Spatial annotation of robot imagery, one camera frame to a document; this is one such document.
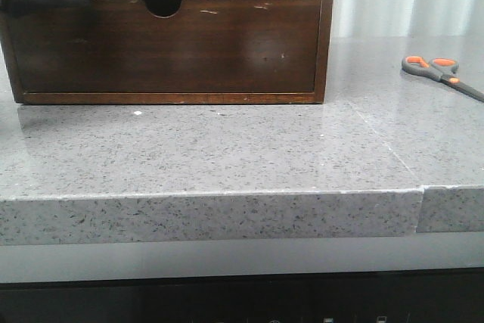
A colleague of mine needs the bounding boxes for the grey orange scissors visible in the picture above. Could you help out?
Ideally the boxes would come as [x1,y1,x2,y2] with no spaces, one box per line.
[402,56,483,102]

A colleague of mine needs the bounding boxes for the dark wooden drawer cabinet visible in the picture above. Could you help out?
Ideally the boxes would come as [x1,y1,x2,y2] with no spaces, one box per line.
[1,0,333,104]

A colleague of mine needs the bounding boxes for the lower wooden drawer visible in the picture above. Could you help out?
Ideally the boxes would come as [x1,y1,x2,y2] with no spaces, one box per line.
[7,0,320,93]

